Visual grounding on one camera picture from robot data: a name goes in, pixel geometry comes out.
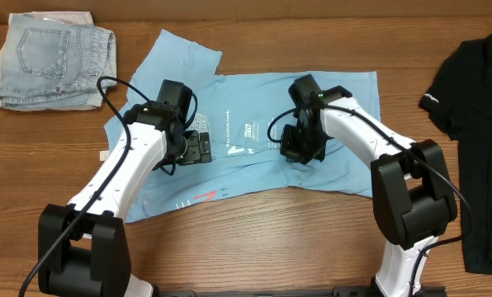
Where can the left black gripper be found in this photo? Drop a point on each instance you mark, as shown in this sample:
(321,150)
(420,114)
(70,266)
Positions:
(201,148)

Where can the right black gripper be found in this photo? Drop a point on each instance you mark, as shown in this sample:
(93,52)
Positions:
(292,144)

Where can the light blue printed t-shirt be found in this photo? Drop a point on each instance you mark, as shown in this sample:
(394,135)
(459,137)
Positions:
(244,115)

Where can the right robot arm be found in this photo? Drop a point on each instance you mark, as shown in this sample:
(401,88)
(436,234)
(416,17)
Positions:
(412,196)

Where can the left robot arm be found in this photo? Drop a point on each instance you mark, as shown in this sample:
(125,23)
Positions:
(83,248)

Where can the folded light denim shorts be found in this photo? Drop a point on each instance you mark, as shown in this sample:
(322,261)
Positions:
(54,65)

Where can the black t-shirt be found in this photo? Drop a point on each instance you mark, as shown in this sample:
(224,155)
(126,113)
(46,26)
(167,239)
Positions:
(459,103)

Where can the folded pale pink garment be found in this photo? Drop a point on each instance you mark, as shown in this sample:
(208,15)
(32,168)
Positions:
(72,18)

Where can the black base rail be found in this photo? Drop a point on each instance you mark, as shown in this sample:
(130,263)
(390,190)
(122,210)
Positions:
(266,293)

